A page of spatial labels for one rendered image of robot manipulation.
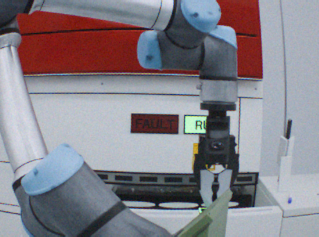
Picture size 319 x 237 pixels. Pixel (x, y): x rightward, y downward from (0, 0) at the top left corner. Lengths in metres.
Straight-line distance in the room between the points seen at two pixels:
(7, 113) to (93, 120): 0.82
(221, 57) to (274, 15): 2.14
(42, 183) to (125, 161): 1.01
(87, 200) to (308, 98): 2.61
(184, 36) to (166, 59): 0.09
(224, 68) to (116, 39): 0.60
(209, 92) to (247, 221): 0.27
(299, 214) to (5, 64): 0.68
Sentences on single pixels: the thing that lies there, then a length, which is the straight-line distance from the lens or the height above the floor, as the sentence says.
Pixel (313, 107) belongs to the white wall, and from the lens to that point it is 3.79.
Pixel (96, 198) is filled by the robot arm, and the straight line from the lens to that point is 1.26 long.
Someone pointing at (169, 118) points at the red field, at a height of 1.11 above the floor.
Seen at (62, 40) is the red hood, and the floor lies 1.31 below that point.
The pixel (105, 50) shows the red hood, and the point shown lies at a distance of 2.20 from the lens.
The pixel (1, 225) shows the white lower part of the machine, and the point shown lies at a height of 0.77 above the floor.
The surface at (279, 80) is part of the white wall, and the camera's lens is 3.76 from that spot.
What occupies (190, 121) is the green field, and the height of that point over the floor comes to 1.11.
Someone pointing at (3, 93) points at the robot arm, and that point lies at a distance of 1.47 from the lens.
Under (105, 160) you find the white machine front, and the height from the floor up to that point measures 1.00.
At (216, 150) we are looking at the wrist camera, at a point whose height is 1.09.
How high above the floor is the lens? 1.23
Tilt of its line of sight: 3 degrees down
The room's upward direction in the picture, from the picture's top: 1 degrees clockwise
